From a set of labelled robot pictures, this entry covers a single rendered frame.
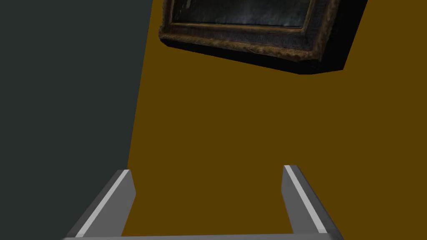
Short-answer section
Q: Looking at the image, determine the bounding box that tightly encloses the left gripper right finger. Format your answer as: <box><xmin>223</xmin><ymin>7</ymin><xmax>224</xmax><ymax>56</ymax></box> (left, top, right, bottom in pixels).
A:
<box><xmin>281</xmin><ymin>165</ymin><xmax>342</xmax><ymax>235</ymax></box>

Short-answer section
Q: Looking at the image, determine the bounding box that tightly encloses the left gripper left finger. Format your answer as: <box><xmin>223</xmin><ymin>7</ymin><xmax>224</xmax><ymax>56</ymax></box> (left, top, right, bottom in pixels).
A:
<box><xmin>66</xmin><ymin>169</ymin><xmax>137</xmax><ymax>238</ymax></box>

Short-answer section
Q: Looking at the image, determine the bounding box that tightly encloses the dark framed wall picture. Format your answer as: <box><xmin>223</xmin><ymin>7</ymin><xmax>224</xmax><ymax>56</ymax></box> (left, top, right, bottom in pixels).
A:
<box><xmin>158</xmin><ymin>0</ymin><xmax>369</xmax><ymax>75</ymax></box>

